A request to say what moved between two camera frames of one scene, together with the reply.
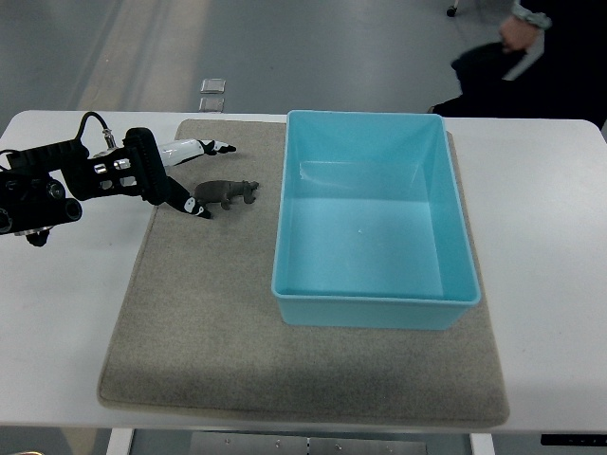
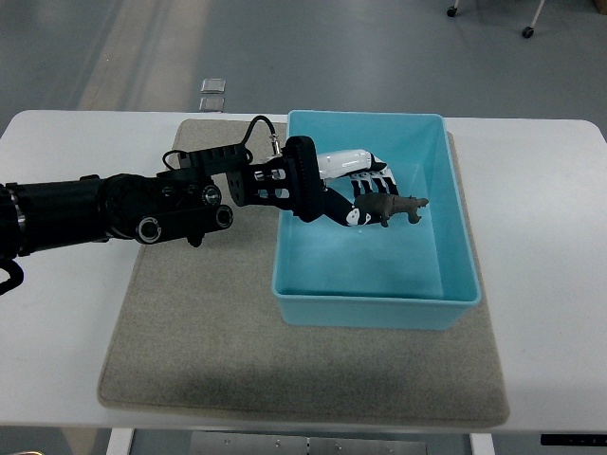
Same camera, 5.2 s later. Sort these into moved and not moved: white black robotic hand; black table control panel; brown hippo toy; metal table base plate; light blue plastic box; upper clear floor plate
Moved: white black robotic hand; brown hippo toy
Not moved: metal table base plate; black table control panel; light blue plastic box; upper clear floor plate
